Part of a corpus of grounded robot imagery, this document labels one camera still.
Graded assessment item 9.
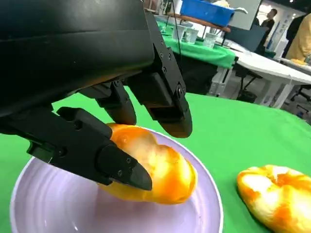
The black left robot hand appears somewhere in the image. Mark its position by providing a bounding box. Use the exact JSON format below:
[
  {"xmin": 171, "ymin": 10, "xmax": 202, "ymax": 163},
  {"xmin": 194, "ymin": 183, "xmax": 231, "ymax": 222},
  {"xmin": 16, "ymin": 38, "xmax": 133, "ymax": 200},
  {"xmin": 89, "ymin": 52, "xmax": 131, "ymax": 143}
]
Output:
[{"xmin": 0, "ymin": 0, "xmax": 193, "ymax": 190}]

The orange and white bread roll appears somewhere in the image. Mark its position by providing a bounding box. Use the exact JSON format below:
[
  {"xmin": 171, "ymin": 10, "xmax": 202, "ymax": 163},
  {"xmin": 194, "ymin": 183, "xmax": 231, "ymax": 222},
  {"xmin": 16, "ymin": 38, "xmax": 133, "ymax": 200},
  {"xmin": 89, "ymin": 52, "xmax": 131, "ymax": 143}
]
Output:
[
  {"xmin": 97, "ymin": 122, "xmax": 198, "ymax": 205},
  {"xmin": 236, "ymin": 164, "xmax": 311, "ymax": 233}
]

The clear glass beaker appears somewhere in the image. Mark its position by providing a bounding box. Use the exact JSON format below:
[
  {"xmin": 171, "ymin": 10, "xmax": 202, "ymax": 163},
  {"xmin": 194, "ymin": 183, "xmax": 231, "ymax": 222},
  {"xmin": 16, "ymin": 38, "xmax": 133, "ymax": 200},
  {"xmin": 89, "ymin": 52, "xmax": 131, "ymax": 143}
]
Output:
[
  {"xmin": 205, "ymin": 31, "xmax": 217, "ymax": 49},
  {"xmin": 173, "ymin": 24, "xmax": 187, "ymax": 41},
  {"xmin": 186, "ymin": 27, "xmax": 199, "ymax": 44}
]

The black drape cloth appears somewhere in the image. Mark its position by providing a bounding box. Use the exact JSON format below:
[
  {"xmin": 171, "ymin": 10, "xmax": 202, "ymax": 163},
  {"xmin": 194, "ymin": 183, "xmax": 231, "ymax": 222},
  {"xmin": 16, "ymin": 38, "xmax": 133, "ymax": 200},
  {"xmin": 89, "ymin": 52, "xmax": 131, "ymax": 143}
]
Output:
[{"xmin": 179, "ymin": 54, "xmax": 218, "ymax": 96}]

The brown wooden board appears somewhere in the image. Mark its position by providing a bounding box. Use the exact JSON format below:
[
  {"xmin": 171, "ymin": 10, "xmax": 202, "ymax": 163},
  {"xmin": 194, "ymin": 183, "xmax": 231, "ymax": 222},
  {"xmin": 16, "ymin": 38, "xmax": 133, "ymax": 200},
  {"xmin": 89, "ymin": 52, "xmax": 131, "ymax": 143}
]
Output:
[{"xmin": 167, "ymin": 13, "xmax": 231, "ymax": 33}]

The dark green draped cloth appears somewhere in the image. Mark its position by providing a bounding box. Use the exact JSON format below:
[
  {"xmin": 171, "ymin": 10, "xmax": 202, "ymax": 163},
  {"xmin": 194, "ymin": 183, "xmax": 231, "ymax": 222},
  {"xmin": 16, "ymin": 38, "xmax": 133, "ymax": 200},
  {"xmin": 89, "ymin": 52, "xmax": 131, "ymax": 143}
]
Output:
[{"xmin": 155, "ymin": 20, "xmax": 237, "ymax": 70}]

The blue plastic bin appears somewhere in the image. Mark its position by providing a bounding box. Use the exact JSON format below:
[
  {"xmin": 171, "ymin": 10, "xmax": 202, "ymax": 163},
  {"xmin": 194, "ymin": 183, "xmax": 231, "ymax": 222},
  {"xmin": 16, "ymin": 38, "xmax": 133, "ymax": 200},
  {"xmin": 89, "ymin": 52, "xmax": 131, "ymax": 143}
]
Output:
[{"xmin": 180, "ymin": 0, "xmax": 236, "ymax": 27}]

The lilac plate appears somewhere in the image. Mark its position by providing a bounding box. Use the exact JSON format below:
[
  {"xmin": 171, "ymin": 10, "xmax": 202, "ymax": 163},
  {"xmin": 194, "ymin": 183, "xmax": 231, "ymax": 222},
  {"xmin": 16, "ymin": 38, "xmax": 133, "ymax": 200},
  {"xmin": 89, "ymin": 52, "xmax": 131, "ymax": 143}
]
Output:
[{"xmin": 9, "ymin": 124, "xmax": 224, "ymax": 233}]

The bright green table cloth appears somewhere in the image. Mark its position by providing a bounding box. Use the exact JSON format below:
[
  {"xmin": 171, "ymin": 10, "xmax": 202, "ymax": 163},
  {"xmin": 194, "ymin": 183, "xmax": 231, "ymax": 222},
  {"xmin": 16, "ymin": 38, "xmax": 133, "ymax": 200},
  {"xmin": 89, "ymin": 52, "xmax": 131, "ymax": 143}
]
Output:
[{"xmin": 0, "ymin": 85, "xmax": 311, "ymax": 233}]

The dark grey screen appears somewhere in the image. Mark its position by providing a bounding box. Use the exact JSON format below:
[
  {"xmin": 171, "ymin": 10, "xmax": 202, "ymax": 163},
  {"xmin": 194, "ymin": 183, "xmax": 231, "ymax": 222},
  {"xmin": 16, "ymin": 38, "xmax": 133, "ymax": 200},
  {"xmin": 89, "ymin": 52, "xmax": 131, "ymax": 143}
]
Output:
[{"xmin": 223, "ymin": 24, "xmax": 267, "ymax": 54}]

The light grey panel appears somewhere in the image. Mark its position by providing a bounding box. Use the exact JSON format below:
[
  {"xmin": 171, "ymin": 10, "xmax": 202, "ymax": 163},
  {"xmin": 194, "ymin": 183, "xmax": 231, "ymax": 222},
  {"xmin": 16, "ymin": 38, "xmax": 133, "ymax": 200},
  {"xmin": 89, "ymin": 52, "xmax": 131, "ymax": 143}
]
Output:
[{"xmin": 228, "ymin": 0, "xmax": 262, "ymax": 31}]

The person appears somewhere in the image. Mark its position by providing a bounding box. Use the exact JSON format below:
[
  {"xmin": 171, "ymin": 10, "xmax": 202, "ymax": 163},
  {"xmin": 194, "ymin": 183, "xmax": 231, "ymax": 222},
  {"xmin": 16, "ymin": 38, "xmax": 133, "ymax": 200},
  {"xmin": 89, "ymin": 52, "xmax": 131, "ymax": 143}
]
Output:
[
  {"xmin": 285, "ymin": 13, "xmax": 311, "ymax": 61},
  {"xmin": 260, "ymin": 8, "xmax": 278, "ymax": 49},
  {"xmin": 286, "ymin": 14, "xmax": 307, "ymax": 49}
]

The white desk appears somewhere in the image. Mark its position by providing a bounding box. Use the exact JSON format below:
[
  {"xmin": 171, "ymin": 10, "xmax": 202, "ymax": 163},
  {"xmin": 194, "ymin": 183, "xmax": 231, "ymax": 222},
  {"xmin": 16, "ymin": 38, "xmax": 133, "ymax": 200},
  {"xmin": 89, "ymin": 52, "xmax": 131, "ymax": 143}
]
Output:
[{"xmin": 233, "ymin": 40, "xmax": 311, "ymax": 109}]

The black office chair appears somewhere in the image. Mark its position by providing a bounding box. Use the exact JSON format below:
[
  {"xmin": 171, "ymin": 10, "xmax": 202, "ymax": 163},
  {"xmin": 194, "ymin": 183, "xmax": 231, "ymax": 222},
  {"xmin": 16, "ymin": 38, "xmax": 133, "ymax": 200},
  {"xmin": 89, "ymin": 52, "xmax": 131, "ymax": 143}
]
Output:
[{"xmin": 290, "ymin": 83, "xmax": 311, "ymax": 102}]

